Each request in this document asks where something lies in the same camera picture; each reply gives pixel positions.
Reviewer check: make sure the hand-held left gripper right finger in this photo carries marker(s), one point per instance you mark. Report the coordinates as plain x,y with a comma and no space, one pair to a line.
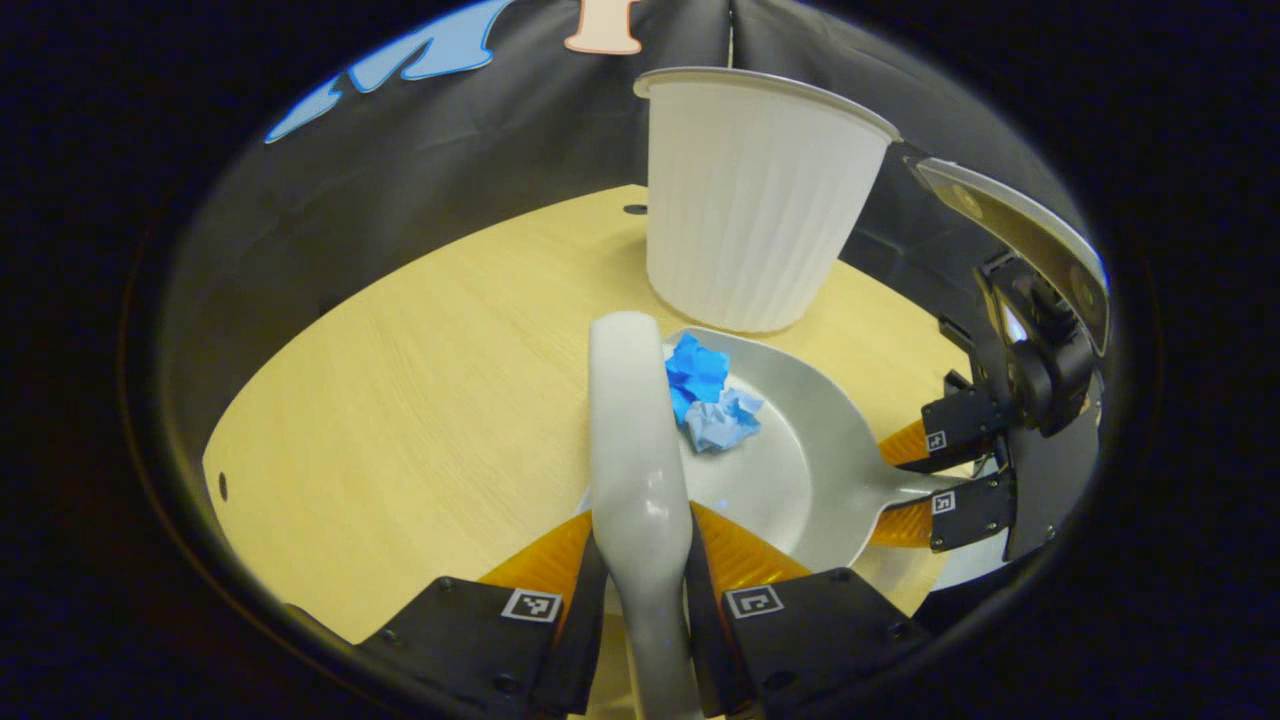
705,630

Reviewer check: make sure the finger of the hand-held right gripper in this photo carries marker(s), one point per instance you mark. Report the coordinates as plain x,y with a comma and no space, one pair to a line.
960,430
975,510

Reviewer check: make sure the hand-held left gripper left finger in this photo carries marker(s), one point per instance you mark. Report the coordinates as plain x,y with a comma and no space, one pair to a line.
585,620

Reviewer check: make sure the small grey broom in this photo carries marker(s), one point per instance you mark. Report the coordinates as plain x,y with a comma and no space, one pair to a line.
640,480

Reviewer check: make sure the grey plastic dustpan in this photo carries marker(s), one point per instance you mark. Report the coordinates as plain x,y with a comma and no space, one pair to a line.
800,470

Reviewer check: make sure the pale blue paper ball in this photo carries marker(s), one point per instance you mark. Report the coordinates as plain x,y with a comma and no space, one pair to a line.
725,425

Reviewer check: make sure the white ribbed garbage bin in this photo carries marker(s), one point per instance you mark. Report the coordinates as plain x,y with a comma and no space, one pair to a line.
750,200

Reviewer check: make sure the wooden desktop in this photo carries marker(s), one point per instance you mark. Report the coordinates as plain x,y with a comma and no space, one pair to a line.
400,420

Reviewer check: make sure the black backdrop cloth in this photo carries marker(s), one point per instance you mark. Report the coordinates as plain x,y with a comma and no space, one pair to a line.
450,170

